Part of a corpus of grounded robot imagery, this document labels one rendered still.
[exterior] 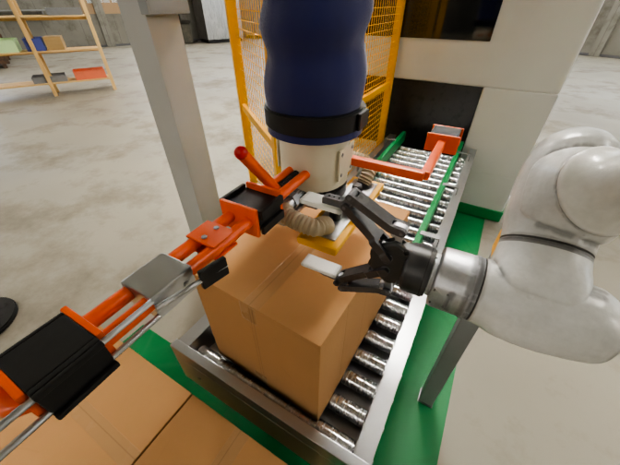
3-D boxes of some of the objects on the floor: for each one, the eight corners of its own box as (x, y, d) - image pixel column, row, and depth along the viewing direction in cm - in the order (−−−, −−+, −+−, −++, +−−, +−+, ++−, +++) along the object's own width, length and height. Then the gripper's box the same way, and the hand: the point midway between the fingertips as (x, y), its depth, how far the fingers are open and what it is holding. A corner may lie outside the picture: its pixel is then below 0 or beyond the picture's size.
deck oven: (232, 39, 1471) (223, -21, 1331) (244, 41, 1386) (237, -23, 1246) (196, 41, 1387) (184, -23, 1247) (208, 43, 1302) (196, -25, 1162)
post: (420, 387, 147) (501, 228, 85) (435, 395, 144) (529, 235, 82) (417, 400, 142) (499, 241, 80) (431, 408, 139) (529, 249, 78)
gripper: (454, 217, 33) (290, 173, 41) (408, 341, 48) (295, 292, 56) (462, 187, 38) (315, 154, 46) (418, 309, 53) (314, 268, 62)
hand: (309, 232), depth 51 cm, fingers open, 13 cm apart
